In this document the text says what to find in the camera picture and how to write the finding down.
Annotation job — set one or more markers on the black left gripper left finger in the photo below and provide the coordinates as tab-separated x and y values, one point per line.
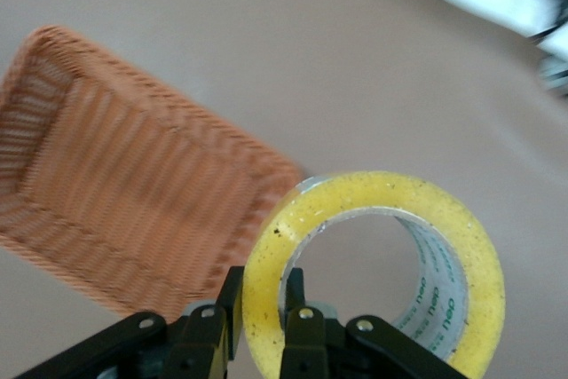
204	343

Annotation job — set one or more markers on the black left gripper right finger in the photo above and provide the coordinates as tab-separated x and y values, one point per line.
310	348

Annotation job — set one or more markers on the yellow packing tape roll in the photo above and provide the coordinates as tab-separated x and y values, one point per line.
483	290

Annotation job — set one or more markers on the brown wicker basket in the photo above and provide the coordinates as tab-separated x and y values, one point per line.
124	183

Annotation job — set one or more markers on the brown table cloth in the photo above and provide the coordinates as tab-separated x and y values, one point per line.
355	86

